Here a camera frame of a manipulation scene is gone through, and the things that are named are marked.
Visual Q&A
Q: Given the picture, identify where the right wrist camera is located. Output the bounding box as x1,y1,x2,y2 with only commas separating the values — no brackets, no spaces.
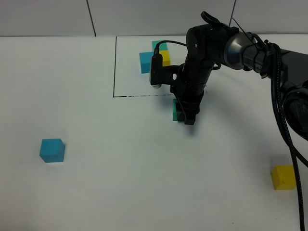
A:
149,50,163,89

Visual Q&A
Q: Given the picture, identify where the template blue block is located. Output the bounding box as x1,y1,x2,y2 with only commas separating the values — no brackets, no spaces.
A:
139,51,154,74

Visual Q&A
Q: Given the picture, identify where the template green block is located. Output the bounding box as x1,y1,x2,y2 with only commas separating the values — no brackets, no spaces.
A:
152,40,168,51

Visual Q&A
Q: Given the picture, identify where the template yellow block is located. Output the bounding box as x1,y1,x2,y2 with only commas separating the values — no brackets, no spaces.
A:
159,50,170,66

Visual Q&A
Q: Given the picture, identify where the right arm black cable bundle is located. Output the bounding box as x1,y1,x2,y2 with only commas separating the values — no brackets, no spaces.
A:
231,16,308,231

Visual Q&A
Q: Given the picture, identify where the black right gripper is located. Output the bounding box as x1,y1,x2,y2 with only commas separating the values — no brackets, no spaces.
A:
163,63,207,125

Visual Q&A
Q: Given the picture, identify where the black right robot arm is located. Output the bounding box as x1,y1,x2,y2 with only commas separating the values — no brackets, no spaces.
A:
170,12,308,138

